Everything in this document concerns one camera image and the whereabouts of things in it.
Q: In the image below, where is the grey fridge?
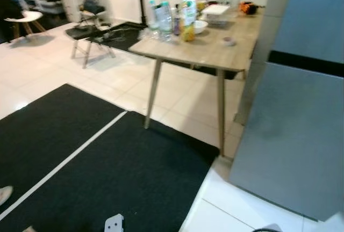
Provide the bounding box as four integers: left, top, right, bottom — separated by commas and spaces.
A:
230, 0, 344, 223

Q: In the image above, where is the orange black pack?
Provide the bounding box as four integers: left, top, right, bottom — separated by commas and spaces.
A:
240, 1, 260, 16

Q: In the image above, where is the light wooden table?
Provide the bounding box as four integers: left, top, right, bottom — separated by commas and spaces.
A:
129, 5, 265, 158

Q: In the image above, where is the white plastic food container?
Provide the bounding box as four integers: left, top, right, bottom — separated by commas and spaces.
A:
202, 4, 231, 25

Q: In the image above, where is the small white bowl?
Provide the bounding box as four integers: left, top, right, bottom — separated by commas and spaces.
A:
192, 20, 209, 34

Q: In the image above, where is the green white juice carton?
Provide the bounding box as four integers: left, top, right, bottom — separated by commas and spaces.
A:
181, 0, 197, 42

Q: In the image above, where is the black tripod stand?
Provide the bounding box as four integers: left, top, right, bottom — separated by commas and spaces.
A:
132, 0, 148, 26

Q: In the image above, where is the dark grey bag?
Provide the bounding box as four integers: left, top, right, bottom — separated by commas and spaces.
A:
82, 0, 106, 16

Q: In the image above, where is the black seat metal stool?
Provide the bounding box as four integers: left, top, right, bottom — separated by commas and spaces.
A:
66, 24, 117, 69

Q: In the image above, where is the white round side table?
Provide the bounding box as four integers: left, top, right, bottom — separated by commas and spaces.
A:
4, 11, 47, 40

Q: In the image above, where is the person's foot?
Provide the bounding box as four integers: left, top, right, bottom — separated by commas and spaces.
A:
0, 186, 14, 207

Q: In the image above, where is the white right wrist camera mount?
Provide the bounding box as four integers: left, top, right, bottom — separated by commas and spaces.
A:
263, 223, 283, 232

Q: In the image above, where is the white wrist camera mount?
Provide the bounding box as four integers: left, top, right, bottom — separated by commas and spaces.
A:
104, 214, 125, 232
263, 223, 283, 232

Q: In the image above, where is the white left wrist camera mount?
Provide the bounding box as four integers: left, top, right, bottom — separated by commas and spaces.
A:
104, 214, 125, 232

